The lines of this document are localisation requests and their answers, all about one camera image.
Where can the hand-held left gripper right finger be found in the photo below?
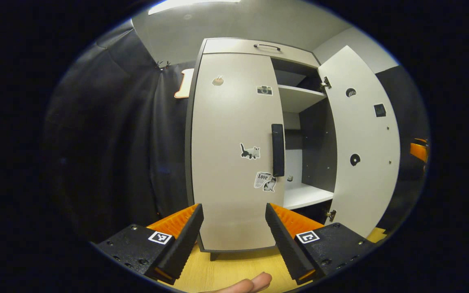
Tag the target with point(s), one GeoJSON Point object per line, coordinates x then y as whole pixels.
{"type": "Point", "coordinates": [287, 248]}

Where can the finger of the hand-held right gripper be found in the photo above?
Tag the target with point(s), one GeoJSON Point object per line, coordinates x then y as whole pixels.
{"type": "Point", "coordinates": [418, 151]}
{"type": "Point", "coordinates": [421, 141]}

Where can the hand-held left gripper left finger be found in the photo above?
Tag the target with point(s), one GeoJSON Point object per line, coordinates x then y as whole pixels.
{"type": "Point", "coordinates": [183, 248]}

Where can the beige double-door shoe cabinet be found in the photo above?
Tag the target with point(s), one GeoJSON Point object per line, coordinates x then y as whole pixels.
{"type": "Point", "coordinates": [318, 142]}

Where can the metal door hinge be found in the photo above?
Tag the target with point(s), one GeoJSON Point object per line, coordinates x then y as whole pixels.
{"type": "Point", "coordinates": [325, 83]}
{"type": "Point", "coordinates": [331, 215]}

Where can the white cabinet shelf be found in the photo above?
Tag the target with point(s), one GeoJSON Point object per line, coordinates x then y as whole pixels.
{"type": "Point", "coordinates": [297, 97]}
{"type": "Point", "coordinates": [305, 195]}

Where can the black backdrop cloth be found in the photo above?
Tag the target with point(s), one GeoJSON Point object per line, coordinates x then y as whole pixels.
{"type": "Point", "coordinates": [112, 142]}

